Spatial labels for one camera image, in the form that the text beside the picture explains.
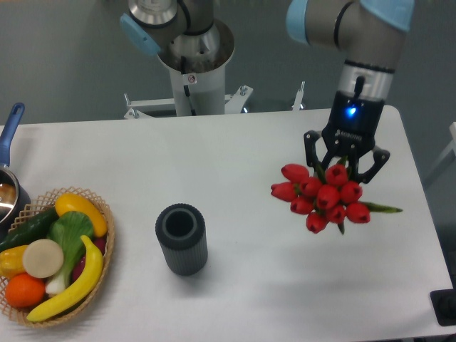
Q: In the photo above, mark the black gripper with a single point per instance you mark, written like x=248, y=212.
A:
x=350, y=131

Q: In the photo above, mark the red tulip bouquet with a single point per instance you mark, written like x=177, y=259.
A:
x=329, y=196

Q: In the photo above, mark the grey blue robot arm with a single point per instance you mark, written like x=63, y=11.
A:
x=195, y=47

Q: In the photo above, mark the black device at edge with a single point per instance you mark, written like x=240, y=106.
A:
x=443, y=303

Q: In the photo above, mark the dark grey ribbed vase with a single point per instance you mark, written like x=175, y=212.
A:
x=181, y=232

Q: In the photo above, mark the yellow banana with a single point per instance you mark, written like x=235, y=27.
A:
x=77, y=291

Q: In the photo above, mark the yellow squash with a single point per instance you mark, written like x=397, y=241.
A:
x=69, y=202

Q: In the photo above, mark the green bok choy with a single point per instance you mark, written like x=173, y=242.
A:
x=67, y=232

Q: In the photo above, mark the dark red fruit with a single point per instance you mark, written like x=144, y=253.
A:
x=79, y=267

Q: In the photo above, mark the woven wicker basket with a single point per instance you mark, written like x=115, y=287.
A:
x=41, y=204

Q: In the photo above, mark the green cucumber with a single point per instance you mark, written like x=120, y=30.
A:
x=35, y=228

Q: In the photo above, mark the beige round disc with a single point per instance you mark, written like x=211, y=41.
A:
x=42, y=258

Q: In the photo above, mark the orange fruit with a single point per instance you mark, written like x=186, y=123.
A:
x=24, y=291

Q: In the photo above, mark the yellow bell pepper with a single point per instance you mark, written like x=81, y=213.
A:
x=11, y=261

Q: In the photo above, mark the white frame at right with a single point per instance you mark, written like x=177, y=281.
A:
x=443, y=160

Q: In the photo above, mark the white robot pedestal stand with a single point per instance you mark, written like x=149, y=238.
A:
x=194, y=94

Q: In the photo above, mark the blue handled saucepan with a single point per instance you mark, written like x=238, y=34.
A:
x=13, y=196

